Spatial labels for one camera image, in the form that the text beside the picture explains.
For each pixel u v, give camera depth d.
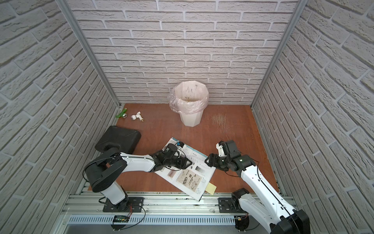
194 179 0.82
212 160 0.70
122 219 0.71
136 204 0.73
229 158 0.60
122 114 1.09
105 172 0.46
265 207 0.45
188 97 1.06
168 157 0.72
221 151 0.73
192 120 1.01
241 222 0.70
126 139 0.92
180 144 0.81
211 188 0.80
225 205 0.73
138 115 1.10
